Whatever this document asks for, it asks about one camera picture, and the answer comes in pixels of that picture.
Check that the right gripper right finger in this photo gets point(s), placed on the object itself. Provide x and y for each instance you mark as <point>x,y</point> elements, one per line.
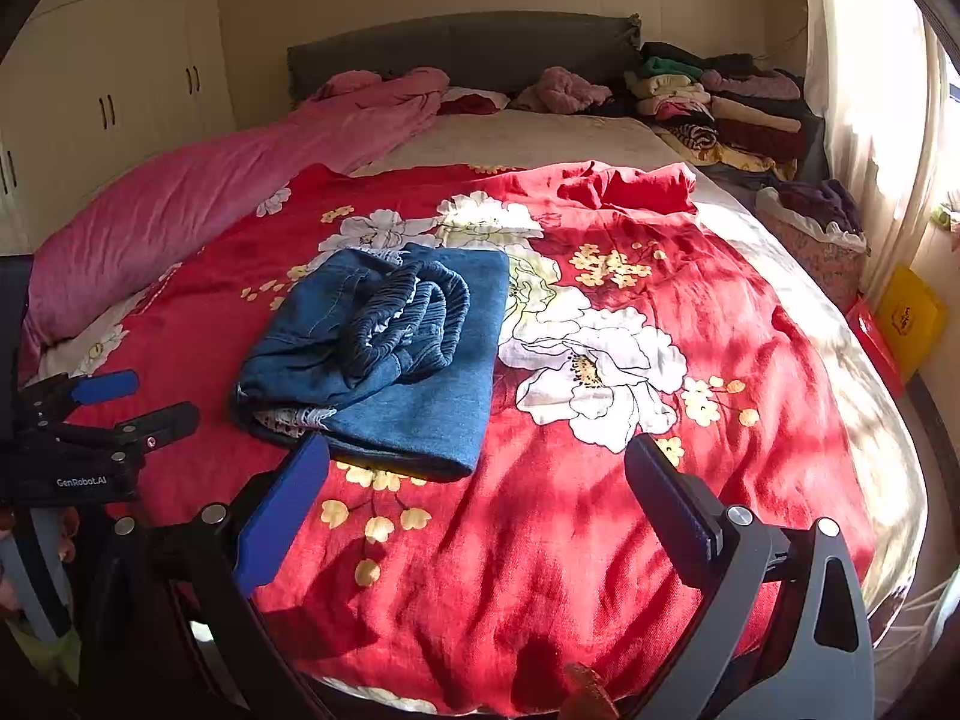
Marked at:
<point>781,630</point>

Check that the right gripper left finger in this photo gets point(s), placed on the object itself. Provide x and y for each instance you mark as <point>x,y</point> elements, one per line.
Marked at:
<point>176,633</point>

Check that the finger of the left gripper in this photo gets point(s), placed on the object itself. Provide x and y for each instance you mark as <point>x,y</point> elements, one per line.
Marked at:
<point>141,435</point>
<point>64,391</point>

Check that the blue denim lace-trimmed pants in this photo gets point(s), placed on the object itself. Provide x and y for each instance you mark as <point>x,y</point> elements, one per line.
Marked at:
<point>389,354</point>

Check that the beige bed sheet mattress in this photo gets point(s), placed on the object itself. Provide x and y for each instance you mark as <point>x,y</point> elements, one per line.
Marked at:
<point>750,239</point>

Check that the pink rolled quilt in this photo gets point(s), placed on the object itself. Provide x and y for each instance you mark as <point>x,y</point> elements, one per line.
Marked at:
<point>165,209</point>

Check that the red floral blanket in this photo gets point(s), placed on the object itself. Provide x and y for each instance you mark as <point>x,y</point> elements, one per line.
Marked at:
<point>479,346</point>

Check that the cream wardrobe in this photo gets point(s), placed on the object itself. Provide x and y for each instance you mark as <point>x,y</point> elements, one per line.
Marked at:
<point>92,88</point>

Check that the laundry basket with clothes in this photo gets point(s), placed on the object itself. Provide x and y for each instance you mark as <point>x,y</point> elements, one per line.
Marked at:
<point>819,225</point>

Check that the pile of folded clothes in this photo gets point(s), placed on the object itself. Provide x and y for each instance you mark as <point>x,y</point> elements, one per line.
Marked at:
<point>726,115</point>

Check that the dark grey headboard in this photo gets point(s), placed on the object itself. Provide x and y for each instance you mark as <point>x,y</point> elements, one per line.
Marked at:
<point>504,51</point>

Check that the pink fuzzy garment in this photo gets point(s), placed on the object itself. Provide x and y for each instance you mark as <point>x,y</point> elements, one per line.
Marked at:
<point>561,92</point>

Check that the cream curtain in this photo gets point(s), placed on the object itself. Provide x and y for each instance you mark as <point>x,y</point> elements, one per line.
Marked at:
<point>876,73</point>

